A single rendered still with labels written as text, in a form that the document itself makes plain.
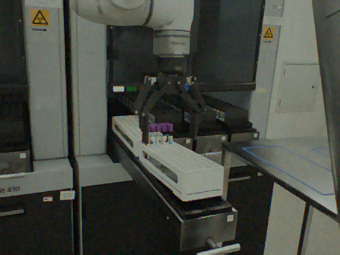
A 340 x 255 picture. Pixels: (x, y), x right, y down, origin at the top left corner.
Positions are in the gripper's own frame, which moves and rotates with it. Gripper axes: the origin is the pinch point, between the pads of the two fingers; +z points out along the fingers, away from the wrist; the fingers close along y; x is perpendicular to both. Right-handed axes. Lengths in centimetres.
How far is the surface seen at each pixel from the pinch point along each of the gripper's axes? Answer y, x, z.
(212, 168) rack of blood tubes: 1.9, -18.1, 3.5
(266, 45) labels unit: 57, 35, -27
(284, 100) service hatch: 175, 149, 10
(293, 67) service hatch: 180, 147, -18
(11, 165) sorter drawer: -39, 30, 12
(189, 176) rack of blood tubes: -3.7, -18.4, 4.4
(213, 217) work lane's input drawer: 0.7, -21.4, 13.0
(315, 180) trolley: 34.2, -16.5, 10.8
